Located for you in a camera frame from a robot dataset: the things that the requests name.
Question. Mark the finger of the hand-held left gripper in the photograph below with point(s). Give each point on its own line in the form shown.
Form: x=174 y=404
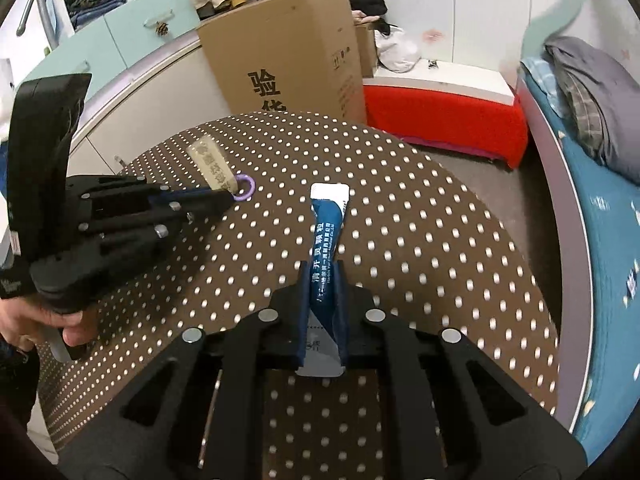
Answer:
x=135 y=240
x=150 y=197

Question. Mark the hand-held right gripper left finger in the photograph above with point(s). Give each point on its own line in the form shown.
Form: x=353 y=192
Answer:
x=302 y=310

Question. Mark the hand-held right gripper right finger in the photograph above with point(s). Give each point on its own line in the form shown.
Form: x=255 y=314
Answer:
x=341 y=310

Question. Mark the blue white ointment tube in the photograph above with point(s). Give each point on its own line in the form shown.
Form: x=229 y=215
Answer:
x=327 y=230

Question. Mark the person's left hand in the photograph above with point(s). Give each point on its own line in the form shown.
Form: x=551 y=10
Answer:
x=20 y=317

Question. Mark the brown polka dot table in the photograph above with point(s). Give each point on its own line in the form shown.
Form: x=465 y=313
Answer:
x=425 y=270

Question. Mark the beige lower cabinet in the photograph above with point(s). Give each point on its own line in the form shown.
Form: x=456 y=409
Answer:
x=150 y=100

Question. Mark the teal drawer cabinet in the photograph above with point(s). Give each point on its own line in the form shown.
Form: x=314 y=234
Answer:
x=130 y=25

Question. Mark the dark folded clothes pile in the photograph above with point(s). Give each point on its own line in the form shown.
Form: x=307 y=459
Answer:
x=95 y=0

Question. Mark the pine cone ornament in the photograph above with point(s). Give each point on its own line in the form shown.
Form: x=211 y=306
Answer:
x=161 y=28

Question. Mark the large cardboard box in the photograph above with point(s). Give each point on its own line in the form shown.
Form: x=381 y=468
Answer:
x=300 y=50

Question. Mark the red storage bench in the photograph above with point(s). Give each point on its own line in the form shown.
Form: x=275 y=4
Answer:
x=450 y=120

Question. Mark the small cardboard box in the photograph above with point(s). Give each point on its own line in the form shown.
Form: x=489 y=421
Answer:
x=365 y=52

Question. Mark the white board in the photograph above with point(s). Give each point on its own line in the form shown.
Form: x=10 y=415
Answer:
x=460 y=80

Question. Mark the small black clip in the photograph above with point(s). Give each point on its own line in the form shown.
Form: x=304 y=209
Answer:
x=432 y=64

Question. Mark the blue patterned bed sheet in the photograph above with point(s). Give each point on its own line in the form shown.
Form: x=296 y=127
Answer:
x=600 y=260

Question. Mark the white plastic bag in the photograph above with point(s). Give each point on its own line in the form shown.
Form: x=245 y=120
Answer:
x=397 y=50

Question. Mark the pink cloth item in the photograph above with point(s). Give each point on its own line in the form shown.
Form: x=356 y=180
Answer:
x=365 y=19

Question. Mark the pale pink butterfly sticker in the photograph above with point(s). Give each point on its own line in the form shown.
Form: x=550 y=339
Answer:
x=432 y=36

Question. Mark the black cloth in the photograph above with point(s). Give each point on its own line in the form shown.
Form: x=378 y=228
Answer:
x=367 y=2

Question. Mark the blue plaid pillow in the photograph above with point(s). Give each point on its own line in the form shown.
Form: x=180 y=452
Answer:
x=540 y=75

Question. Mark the white wardrobe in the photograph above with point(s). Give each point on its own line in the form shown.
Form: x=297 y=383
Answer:
x=475 y=10

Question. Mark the grey quilt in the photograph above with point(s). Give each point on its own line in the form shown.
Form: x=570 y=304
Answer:
x=610 y=100

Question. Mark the curved metal rail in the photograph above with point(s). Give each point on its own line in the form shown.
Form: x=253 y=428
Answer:
x=47 y=25

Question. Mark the teal bunk bed frame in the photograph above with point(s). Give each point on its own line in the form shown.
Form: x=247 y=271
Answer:
x=547 y=185

